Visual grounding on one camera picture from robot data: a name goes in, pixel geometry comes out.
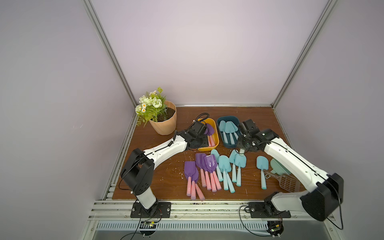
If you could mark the aluminium front rail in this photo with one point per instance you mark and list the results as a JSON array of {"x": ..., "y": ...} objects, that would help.
[{"x": 179, "y": 210}]

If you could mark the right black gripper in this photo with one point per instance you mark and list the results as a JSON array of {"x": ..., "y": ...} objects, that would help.
[{"x": 242, "y": 141}]

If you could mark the terracotta flower pot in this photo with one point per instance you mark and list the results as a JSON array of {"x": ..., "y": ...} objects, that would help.
[{"x": 168, "y": 126}]

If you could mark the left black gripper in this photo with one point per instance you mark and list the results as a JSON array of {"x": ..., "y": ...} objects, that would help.
[{"x": 205, "y": 141}]

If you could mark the dark teal storage box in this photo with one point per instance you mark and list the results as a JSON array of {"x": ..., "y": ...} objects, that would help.
[{"x": 229, "y": 140}]

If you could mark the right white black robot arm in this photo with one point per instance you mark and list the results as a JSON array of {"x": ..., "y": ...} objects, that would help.
[{"x": 323, "y": 192}]

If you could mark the purple shovel pink handle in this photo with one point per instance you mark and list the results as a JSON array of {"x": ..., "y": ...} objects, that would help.
[
  {"x": 198, "y": 161},
  {"x": 209, "y": 141},
  {"x": 195, "y": 179},
  {"x": 189, "y": 170},
  {"x": 211, "y": 168},
  {"x": 210, "y": 132}
]

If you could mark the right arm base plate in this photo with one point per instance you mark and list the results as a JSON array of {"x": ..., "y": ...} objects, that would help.
[{"x": 261, "y": 210}]

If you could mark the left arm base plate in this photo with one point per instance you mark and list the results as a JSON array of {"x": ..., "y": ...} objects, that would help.
[{"x": 158, "y": 210}]

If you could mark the yellow storage box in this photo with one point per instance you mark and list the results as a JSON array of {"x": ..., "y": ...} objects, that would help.
[{"x": 205, "y": 145}]

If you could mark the white flowers green plant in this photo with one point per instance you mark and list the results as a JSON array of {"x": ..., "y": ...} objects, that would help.
[{"x": 151, "y": 107}]

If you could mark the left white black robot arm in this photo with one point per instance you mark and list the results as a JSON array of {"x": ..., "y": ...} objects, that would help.
[{"x": 138, "y": 171}]

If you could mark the brown slotted scoop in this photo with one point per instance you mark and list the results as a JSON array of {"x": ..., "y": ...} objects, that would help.
[{"x": 286, "y": 182}]

